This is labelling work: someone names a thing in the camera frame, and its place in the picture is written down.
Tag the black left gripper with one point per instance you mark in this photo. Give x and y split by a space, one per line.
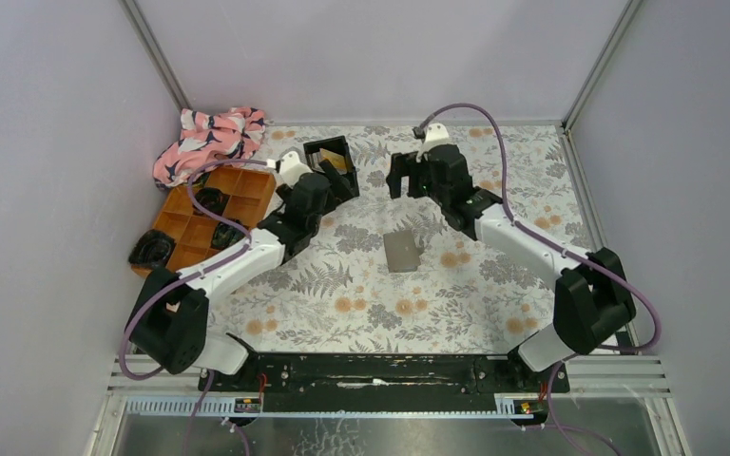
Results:
335 190

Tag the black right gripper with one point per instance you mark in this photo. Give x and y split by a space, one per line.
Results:
405 165

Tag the black plastic card tray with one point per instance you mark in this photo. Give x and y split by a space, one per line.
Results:
344 187

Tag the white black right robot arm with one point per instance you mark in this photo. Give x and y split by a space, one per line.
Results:
590 301

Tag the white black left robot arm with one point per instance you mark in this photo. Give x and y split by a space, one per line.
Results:
169 322

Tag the floral patterned table mat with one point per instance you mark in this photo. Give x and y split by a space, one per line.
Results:
339 296

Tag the orange compartment organizer tray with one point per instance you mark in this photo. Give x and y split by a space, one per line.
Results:
250 194

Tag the pink navy patterned cloth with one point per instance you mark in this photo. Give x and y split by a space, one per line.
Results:
235 134

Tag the dark rolled belt right compartment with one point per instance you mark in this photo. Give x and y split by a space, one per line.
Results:
226 235

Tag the dark rolled belt compartment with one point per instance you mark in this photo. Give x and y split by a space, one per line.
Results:
226 235
212 199

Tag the dark rolled belt upper compartment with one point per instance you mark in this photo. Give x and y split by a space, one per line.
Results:
212 199

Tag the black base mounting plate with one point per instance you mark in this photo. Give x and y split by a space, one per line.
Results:
334 382

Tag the dark rolled belt outside tray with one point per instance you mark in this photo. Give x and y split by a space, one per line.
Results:
152 250

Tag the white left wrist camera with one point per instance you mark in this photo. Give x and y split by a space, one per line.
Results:
289 167

